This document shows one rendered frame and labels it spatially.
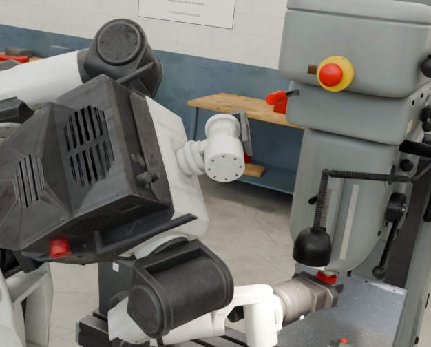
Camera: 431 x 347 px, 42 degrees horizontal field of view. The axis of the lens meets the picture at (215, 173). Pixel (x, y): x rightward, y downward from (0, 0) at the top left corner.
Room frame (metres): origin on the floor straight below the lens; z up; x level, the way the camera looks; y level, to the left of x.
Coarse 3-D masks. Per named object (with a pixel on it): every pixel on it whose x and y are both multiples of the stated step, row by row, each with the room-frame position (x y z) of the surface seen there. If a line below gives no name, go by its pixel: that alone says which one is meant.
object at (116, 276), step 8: (104, 264) 1.41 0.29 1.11; (112, 264) 1.40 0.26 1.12; (120, 264) 1.38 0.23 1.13; (128, 264) 1.37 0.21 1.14; (104, 272) 1.41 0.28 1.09; (112, 272) 1.40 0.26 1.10; (120, 272) 1.38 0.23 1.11; (128, 272) 1.37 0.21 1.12; (104, 280) 1.41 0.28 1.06; (112, 280) 1.40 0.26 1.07; (120, 280) 1.38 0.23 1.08; (128, 280) 1.37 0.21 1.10; (104, 288) 1.41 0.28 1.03; (112, 288) 1.40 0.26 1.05; (120, 288) 1.38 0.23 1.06; (128, 288) 1.36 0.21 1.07; (104, 296) 1.41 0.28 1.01; (112, 296) 1.40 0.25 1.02; (104, 304) 1.41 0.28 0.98; (104, 312) 1.41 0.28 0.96
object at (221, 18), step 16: (144, 0) 6.45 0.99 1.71; (160, 0) 6.36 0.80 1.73; (176, 0) 6.27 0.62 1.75; (192, 0) 6.19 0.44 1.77; (208, 0) 6.11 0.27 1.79; (224, 0) 6.02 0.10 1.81; (144, 16) 6.45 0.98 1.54; (160, 16) 6.35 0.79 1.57; (176, 16) 6.27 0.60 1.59; (192, 16) 6.18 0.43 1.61; (208, 16) 6.10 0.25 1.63; (224, 16) 6.02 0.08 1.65
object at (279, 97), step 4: (276, 92) 1.02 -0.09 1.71; (280, 92) 1.02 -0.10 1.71; (284, 92) 1.04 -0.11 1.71; (288, 92) 1.07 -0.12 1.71; (292, 92) 1.08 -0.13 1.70; (296, 92) 1.10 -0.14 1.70; (268, 96) 1.00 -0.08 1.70; (272, 96) 0.99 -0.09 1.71; (276, 96) 1.00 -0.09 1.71; (280, 96) 1.01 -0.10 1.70; (284, 96) 1.03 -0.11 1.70; (288, 96) 1.06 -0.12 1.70; (268, 100) 0.99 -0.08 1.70; (272, 100) 0.99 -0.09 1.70; (276, 100) 0.99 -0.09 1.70; (280, 100) 1.01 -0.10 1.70; (284, 100) 1.03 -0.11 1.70; (268, 104) 1.00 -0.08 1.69; (272, 104) 0.99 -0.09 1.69
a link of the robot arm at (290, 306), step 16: (272, 288) 1.07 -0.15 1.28; (288, 288) 1.07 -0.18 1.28; (256, 304) 1.00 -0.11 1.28; (272, 304) 1.02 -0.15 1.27; (288, 304) 1.04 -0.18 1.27; (256, 320) 1.00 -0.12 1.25; (272, 320) 1.00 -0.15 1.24; (288, 320) 1.03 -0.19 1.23; (256, 336) 0.99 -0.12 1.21; (272, 336) 0.99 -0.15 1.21
